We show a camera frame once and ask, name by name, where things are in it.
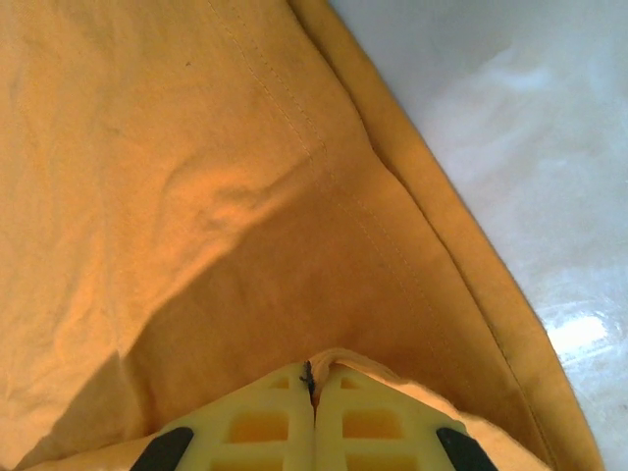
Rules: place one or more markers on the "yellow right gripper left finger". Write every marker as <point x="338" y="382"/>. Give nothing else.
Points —
<point x="255" y="422"/>

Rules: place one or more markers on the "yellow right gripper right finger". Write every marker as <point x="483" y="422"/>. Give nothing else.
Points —
<point x="373" y="422"/>

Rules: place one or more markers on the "orange t-shirt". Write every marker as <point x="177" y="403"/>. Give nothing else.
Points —
<point x="147" y="196"/>

